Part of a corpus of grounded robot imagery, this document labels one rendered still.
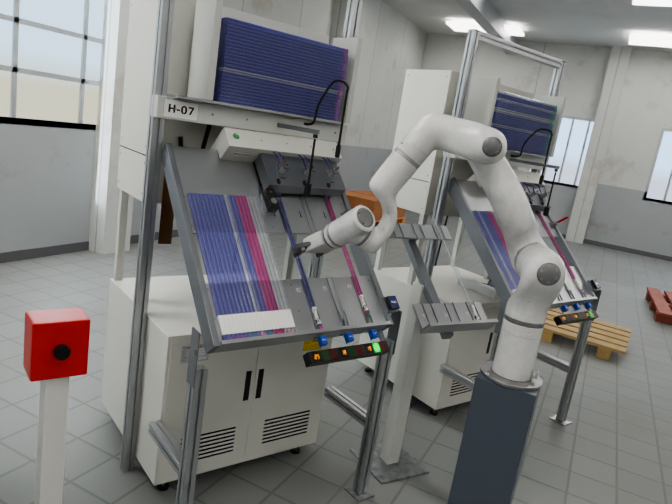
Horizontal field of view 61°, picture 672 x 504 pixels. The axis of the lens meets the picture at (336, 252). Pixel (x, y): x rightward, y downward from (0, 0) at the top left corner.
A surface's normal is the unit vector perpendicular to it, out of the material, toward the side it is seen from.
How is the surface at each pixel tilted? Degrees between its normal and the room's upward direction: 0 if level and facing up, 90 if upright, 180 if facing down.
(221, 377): 90
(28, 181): 90
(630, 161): 90
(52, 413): 90
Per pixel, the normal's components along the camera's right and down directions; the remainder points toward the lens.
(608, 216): -0.44, 0.13
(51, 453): 0.60, 0.26
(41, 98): 0.88, 0.23
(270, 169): 0.54, -0.48
